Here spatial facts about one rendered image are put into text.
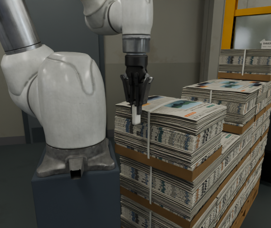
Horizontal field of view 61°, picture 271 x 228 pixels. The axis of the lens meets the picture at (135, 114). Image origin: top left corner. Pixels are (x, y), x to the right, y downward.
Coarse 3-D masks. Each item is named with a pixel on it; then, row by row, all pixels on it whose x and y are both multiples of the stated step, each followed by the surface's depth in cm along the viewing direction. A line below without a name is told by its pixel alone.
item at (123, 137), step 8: (152, 96) 112; (160, 96) 112; (120, 104) 95; (128, 104) 94; (144, 104) 95; (152, 104) 96; (120, 112) 95; (128, 112) 93; (120, 120) 97; (128, 120) 93; (120, 128) 98; (128, 128) 94; (136, 128) 91; (120, 136) 98; (128, 136) 95; (136, 136) 92; (120, 144) 99; (128, 144) 96; (136, 144) 92
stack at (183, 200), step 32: (256, 128) 157; (128, 160) 103; (224, 160) 112; (256, 160) 176; (160, 192) 94; (192, 192) 84; (224, 192) 118; (128, 224) 111; (160, 224) 98; (224, 224) 133
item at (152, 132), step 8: (168, 104) 96; (176, 104) 96; (144, 112) 87; (152, 112) 85; (144, 120) 88; (152, 120) 86; (144, 128) 89; (152, 128) 86; (144, 136) 90; (152, 136) 87; (144, 144) 90; (152, 144) 87; (144, 152) 91; (152, 152) 88
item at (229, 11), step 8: (232, 0) 214; (232, 8) 215; (224, 16) 221; (232, 16) 217; (224, 24) 223; (232, 24) 218; (224, 32) 224; (232, 32) 223; (224, 40) 226; (232, 40) 225; (224, 48) 227
